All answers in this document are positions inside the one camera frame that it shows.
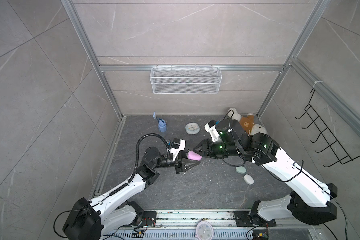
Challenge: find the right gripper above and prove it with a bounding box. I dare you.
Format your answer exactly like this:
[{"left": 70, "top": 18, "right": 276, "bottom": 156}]
[{"left": 192, "top": 138, "right": 242, "bottom": 159}]

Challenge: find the pink earbud case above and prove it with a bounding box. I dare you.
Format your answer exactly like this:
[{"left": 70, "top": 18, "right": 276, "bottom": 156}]
[{"left": 187, "top": 151, "right": 202, "bottom": 161}]

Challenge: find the white earbud case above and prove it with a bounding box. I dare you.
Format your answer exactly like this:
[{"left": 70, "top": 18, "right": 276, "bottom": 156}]
[{"left": 243, "top": 175, "right": 254, "bottom": 185}]

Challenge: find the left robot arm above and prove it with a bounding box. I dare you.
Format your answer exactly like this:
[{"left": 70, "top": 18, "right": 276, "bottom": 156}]
[{"left": 57, "top": 133, "right": 202, "bottom": 240}]

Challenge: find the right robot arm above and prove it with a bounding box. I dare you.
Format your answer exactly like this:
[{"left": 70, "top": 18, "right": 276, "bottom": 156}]
[{"left": 194, "top": 115, "right": 340, "bottom": 226}]

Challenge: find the white round bowl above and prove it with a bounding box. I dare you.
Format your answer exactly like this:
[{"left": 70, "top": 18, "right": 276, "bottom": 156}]
[{"left": 185, "top": 122, "right": 200, "bottom": 135}]

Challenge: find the white teddy bear brown shirt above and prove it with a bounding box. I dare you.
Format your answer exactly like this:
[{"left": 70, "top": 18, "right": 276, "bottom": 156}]
[{"left": 227, "top": 108, "right": 268, "bottom": 136}]

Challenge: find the white round clock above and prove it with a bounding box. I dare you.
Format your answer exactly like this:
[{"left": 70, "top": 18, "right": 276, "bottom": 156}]
[{"left": 196, "top": 221, "right": 214, "bottom": 240}]

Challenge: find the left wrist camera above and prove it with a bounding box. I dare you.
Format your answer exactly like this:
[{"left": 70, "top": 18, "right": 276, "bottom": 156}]
[{"left": 169, "top": 138, "right": 186, "bottom": 161}]

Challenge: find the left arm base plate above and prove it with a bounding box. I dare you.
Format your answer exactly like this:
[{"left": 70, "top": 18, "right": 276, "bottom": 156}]
[{"left": 122, "top": 211, "right": 157, "bottom": 228}]

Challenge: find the white wire basket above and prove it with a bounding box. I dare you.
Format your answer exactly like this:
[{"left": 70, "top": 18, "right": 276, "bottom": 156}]
[{"left": 150, "top": 67, "right": 223, "bottom": 94}]

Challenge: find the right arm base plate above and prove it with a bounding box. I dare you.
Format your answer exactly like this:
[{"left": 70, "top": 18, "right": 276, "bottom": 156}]
[{"left": 234, "top": 211, "right": 277, "bottom": 227}]

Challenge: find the black wall hook rack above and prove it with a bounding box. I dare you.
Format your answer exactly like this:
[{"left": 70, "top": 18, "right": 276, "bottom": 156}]
[{"left": 295, "top": 89, "right": 360, "bottom": 168}]

